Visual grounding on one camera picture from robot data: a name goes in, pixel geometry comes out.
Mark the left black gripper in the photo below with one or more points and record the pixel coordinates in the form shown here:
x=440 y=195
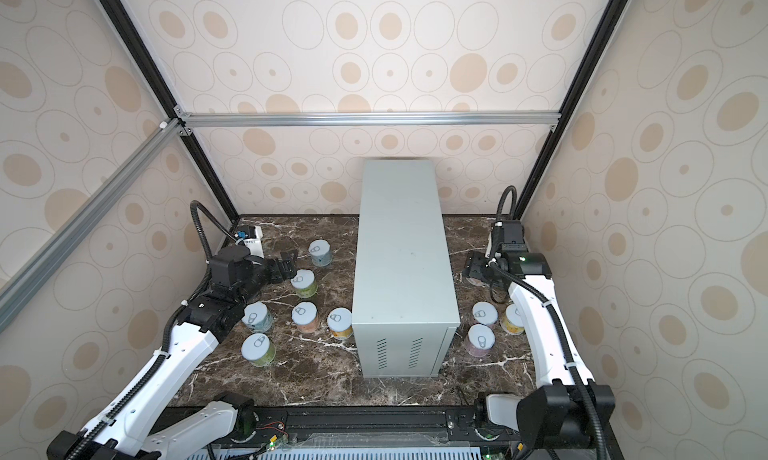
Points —
x=280 y=273

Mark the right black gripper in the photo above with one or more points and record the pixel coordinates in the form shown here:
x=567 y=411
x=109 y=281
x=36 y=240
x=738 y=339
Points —
x=475 y=264

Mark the white red labelled can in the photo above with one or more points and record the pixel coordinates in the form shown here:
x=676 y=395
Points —
x=485 y=314

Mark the pink orange labelled can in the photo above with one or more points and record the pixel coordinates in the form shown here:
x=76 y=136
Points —
x=304 y=316

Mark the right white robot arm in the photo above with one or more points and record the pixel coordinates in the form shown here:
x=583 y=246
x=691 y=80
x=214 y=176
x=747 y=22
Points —
x=568 y=410

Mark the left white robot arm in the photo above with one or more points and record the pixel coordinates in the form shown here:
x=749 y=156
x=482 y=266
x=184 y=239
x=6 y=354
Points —
x=122 y=430

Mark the teal labelled can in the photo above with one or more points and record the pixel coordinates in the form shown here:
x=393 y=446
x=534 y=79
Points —
x=257 y=318

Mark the light blue labelled can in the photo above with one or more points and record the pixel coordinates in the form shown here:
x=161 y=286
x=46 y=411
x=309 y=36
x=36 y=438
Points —
x=320 y=253

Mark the yellow labelled can right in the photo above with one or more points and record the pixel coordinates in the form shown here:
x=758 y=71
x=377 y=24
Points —
x=511 y=321

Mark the purple pink labelled can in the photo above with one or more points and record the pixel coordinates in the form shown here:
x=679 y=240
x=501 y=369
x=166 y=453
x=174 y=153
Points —
x=479 y=341

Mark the lime green labelled can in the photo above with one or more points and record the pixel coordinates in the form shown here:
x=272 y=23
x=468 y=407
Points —
x=258 y=350

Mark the grey metal cabinet box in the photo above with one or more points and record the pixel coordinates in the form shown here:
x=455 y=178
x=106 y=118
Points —
x=405 y=311

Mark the yellow orange labelled can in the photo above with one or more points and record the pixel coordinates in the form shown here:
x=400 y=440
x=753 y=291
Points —
x=339 y=322

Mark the silver aluminium crossbar back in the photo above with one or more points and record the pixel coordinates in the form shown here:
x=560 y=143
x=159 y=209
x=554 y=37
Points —
x=373 y=119

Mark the silver aluminium bar left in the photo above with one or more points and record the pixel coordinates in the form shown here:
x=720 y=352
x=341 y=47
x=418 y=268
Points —
x=22 y=288

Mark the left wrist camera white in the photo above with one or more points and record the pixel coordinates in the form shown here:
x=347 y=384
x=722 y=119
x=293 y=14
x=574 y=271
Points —
x=251 y=237

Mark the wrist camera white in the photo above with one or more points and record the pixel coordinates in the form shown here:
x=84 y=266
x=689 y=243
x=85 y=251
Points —
x=507 y=238
x=251 y=237

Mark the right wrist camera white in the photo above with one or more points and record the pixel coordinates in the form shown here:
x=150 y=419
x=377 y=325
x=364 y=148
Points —
x=507 y=238

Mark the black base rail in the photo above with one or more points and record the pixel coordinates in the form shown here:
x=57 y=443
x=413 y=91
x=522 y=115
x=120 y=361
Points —
x=377 y=432

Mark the black corner frame post left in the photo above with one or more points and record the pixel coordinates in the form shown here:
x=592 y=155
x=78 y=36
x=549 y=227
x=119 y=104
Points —
x=137 y=49

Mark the black corner frame post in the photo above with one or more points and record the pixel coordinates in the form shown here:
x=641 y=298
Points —
x=137 y=49
x=595 y=49

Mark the black corner frame post right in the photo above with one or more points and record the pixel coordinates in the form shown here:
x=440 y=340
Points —
x=595 y=49

